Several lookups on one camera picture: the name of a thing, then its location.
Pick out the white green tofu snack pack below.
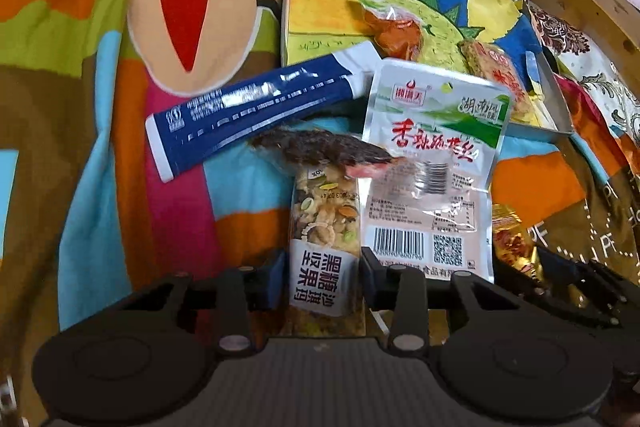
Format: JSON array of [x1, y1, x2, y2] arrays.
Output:
[[361, 58, 512, 281]]

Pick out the floral satin quilt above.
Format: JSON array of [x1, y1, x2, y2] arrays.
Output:
[[519, 0, 640, 148]]

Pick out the nut bar clear packet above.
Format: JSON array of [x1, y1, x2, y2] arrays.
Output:
[[286, 165, 366, 338]]

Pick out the colourful monkey bedspread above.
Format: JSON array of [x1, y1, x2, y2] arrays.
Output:
[[1, 0, 639, 426]]

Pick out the dark dried meat packet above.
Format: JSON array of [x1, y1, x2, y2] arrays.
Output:
[[250, 127, 407, 179]]

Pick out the orange chicken snack packet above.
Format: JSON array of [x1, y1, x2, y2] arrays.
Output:
[[358, 0, 424, 62]]

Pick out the blue white tube packet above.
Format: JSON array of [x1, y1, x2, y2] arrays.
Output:
[[145, 41, 382, 183]]

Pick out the red rice cracker packet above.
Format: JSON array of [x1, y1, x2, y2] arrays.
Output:
[[458, 39, 540, 127]]

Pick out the gold snack packet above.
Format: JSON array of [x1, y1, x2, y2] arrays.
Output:
[[492, 204, 544, 282]]

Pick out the metal tray with drawing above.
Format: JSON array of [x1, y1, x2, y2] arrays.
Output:
[[281, 0, 573, 141]]

